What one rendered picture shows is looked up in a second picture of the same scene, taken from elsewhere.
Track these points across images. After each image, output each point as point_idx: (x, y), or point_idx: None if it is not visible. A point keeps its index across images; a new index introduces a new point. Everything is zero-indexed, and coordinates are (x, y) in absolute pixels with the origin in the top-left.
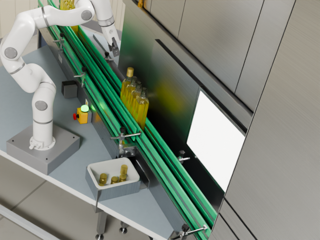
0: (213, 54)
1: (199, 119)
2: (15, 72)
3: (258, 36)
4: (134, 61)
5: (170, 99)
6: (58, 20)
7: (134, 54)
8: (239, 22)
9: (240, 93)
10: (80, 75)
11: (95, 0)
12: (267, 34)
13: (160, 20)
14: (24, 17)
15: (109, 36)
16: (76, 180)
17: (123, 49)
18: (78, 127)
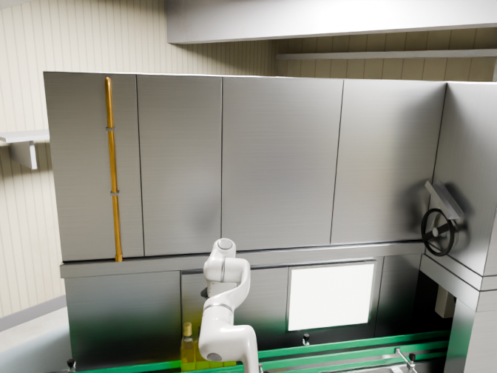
0: (289, 231)
1: (299, 294)
2: None
3: (341, 187)
4: (124, 333)
5: (243, 312)
6: (241, 300)
7: (120, 325)
8: (314, 187)
9: (336, 240)
10: None
11: (232, 251)
12: (350, 180)
13: (176, 251)
14: (240, 328)
15: (236, 286)
16: None
17: (81, 338)
18: None
